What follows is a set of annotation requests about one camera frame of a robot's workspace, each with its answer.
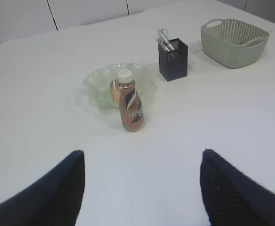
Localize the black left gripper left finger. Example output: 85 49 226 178
0 150 85 226

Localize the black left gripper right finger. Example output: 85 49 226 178
200 149 275 226

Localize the brown Nescafe coffee bottle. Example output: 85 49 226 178
118 70 144 132

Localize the sugar coated bread roll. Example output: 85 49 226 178
110 79 120 107

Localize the beige white pen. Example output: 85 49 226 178
157 30 175 51

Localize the green wavy glass plate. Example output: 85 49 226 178
81 63 154 110

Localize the black mesh pen holder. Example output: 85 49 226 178
158 39 188 81

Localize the green plastic basket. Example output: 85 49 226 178
201 19 269 69

